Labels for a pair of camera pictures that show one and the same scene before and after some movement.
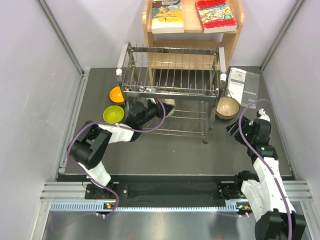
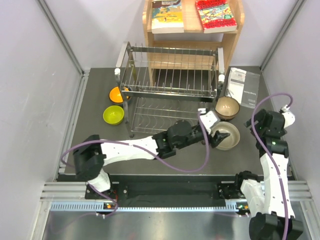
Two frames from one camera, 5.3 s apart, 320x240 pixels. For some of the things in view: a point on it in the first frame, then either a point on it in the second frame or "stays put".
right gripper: (246, 123) to (260, 117)
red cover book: (215, 16) stays put
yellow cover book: (167, 17) stays put
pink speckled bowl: (227, 108) stays put
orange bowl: (115, 95) stays put
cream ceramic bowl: (171, 101) to (232, 140)
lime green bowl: (113, 114) stays put
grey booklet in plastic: (244, 86) stays put
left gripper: (159, 108) to (217, 139)
